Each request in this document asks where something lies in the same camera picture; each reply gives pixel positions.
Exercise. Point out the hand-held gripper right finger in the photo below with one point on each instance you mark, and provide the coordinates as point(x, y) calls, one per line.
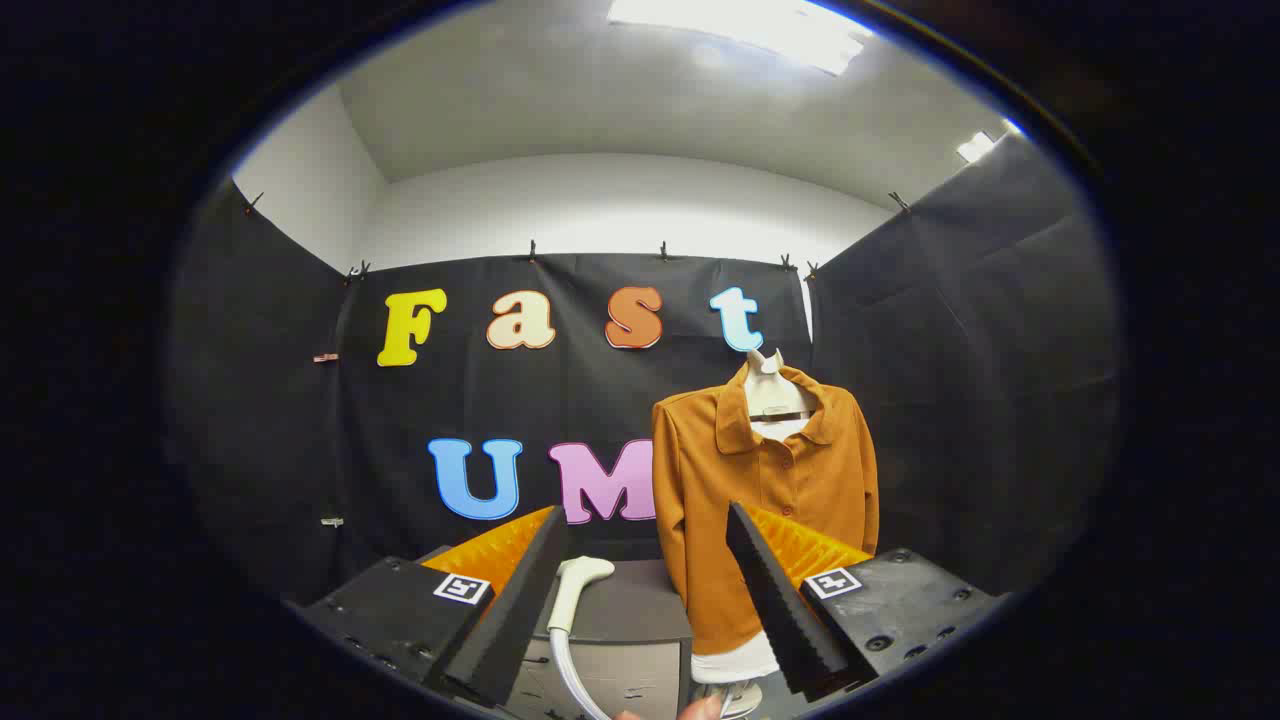
point(775, 600)

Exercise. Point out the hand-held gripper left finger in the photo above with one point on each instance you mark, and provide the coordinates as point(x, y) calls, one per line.
point(520, 610)

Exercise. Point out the orange button-up jacket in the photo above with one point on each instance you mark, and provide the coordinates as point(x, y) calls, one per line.
point(720, 480)

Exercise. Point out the metal garment stand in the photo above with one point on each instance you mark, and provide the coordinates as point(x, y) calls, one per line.
point(745, 700)

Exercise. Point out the grey cabinet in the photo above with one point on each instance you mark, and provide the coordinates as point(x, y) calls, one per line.
point(640, 610)

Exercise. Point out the black backdrop cloth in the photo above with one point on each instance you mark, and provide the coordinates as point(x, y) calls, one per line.
point(250, 400)
point(980, 380)
point(450, 400)

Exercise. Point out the small ceiling light panel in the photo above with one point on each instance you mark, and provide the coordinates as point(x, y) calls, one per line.
point(975, 147)

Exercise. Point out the large ceiling light panel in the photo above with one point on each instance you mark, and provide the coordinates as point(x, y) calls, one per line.
point(740, 25)

